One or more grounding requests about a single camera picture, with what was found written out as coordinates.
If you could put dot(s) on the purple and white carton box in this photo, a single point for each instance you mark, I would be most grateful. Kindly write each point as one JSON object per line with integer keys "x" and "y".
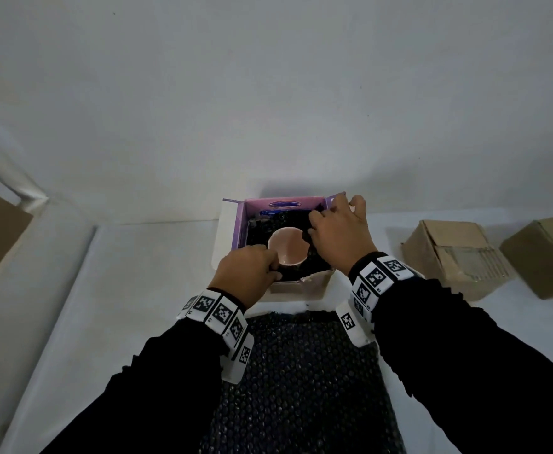
{"x": 231, "y": 231}

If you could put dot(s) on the pink ceramic cup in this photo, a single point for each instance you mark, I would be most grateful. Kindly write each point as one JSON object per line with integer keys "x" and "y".
{"x": 289, "y": 245}

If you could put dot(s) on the person's right hand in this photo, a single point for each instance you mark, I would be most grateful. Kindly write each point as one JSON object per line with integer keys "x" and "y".
{"x": 342, "y": 238}

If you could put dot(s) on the flat black bubble wrap sheet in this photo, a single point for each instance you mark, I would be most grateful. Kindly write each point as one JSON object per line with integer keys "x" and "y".
{"x": 304, "y": 387}

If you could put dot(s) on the person's left fingers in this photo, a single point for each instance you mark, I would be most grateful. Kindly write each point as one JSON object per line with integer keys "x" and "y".
{"x": 269, "y": 262}

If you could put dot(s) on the person's left hand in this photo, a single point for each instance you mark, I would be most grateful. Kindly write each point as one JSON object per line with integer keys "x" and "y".
{"x": 243, "y": 276}

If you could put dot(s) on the person's left forearm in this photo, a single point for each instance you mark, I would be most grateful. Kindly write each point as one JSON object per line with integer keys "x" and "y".
{"x": 163, "y": 387}

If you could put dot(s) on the brown cardboard box with tape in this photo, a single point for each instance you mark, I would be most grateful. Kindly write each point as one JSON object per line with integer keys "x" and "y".
{"x": 451, "y": 252}

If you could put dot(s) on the person's right thumb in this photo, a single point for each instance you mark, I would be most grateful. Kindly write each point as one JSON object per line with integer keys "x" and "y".
{"x": 316, "y": 222}

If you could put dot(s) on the plain brown cardboard box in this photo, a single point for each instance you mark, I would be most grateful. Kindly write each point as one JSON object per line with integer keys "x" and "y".
{"x": 543, "y": 255}

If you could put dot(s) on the person's right forearm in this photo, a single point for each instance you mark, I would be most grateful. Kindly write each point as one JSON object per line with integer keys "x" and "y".
{"x": 465, "y": 368}

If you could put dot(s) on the marker wristband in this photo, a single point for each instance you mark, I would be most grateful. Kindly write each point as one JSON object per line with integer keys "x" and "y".
{"x": 373, "y": 283}
{"x": 222, "y": 316}

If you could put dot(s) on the left marker wristband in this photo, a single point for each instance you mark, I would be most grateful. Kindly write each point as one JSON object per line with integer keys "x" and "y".
{"x": 222, "y": 316}

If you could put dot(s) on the right marker wristband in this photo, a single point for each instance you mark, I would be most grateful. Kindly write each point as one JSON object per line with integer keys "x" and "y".
{"x": 373, "y": 283}

